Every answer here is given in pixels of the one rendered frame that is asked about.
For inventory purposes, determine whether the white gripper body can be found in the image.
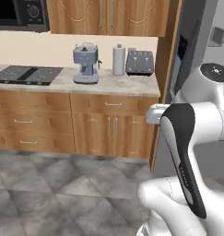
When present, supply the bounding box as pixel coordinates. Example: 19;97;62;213
146;103;171;125

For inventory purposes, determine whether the grey fridge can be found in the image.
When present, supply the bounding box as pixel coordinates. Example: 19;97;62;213
153;0;224;180

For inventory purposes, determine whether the wooden base cupboard door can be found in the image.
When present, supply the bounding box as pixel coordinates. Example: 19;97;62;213
71;112;114;158
112;113;157;160

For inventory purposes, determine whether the grey toaster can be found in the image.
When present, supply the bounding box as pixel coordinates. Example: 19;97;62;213
124;49;156;77

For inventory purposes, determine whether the tall wooden side panel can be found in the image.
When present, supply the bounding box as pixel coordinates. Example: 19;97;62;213
149;0;184;174

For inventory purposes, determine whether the white paper towel roll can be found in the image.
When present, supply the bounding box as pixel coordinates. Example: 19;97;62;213
112;43;127;77

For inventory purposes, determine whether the wide wooden drawer front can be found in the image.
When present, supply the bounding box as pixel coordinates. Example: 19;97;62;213
69;92;161;117

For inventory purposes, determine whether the grey coffee machine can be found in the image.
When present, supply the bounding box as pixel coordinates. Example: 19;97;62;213
72;42;101;85

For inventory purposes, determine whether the black hob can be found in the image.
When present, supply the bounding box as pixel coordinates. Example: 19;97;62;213
0;65;65;87

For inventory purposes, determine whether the black microwave oven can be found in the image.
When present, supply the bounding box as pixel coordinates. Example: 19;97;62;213
0;0;51;33

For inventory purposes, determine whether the wooden wall cupboard door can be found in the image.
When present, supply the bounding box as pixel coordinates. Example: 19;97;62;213
106;0;171;38
46;0;108;36

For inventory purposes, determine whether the silver wall cupboard handle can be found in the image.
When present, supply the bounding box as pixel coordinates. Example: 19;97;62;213
110;0;114;30
99;0;104;29

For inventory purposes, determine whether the wooden drawer front without handle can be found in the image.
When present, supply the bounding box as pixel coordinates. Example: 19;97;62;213
0;89;72;113

